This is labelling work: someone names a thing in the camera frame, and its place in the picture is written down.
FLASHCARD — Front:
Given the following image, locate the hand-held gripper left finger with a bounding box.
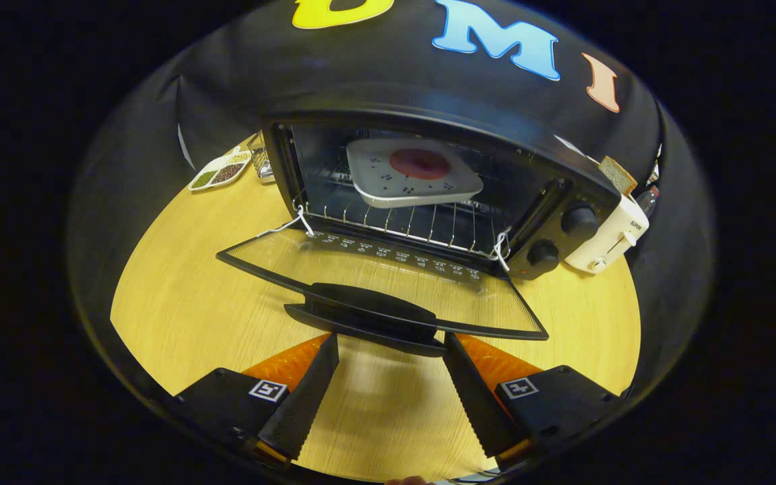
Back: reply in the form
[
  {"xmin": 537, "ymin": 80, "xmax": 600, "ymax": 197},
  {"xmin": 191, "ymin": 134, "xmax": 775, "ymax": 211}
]
[{"xmin": 171, "ymin": 331, "xmax": 340, "ymax": 465}]

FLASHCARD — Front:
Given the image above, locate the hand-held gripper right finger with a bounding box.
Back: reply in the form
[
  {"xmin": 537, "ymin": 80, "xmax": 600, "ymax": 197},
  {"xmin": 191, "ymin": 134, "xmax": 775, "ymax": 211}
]
[{"xmin": 443, "ymin": 331, "xmax": 621, "ymax": 470}]

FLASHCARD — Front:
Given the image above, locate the black toaster oven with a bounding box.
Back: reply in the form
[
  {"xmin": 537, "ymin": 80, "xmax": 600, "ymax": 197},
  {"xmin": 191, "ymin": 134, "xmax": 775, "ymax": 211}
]
[{"xmin": 216, "ymin": 81, "xmax": 623, "ymax": 358}]

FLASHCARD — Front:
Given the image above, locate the white square plate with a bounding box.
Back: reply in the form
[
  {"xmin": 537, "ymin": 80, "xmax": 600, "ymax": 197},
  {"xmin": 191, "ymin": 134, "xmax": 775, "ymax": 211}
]
[{"xmin": 346, "ymin": 138, "xmax": 484, "ymax": 208}]

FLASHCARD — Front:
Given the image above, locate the pink ham slice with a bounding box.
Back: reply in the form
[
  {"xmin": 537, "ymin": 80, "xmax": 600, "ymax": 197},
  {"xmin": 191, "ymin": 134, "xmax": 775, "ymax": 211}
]
[{"xmin": 389, "ymin": 148, "xmax": 451, "ymax": 181}]

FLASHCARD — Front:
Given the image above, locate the white pop-up toaster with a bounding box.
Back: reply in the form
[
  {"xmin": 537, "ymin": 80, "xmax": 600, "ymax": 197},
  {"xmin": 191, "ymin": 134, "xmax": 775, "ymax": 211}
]
[{"xmin": 563, "ymin": 192, "xmax": 650, "ymax": 275}]

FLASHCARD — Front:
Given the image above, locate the white divided snack dish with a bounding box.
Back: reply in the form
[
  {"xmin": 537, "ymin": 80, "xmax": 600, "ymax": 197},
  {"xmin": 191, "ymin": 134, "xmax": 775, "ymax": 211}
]
[{"xmin": 188, "ymin": 148, "xmax": 252, "ymax": 193}]

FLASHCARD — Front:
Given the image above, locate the clear water bottle red label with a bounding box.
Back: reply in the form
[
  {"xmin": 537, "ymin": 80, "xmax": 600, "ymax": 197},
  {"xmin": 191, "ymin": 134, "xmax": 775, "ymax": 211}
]
[{"xmin": 636, "ymin": 183, "xmax": 661, "ymax": 216}]

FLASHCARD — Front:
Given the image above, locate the brown bread slice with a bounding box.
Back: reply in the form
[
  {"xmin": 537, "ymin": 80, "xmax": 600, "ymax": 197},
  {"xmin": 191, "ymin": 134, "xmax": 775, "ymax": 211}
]
[{"xmin": 598, "ymin": 156, "xmax": 639, "ymax": 196}]

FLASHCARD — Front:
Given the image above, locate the black backdrop cloth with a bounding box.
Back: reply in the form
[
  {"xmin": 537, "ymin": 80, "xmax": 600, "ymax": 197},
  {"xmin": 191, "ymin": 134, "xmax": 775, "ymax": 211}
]
[{"xmin": 65, "ymin": 0, "xmax": 719, "ymax": 405}]

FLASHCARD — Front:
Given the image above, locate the metal wire basket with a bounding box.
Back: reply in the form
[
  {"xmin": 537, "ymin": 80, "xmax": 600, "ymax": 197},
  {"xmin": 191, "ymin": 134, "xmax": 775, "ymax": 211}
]
[{"xmin": 248, "ymin": 131, "xmax": 276, "ymax": 184}]

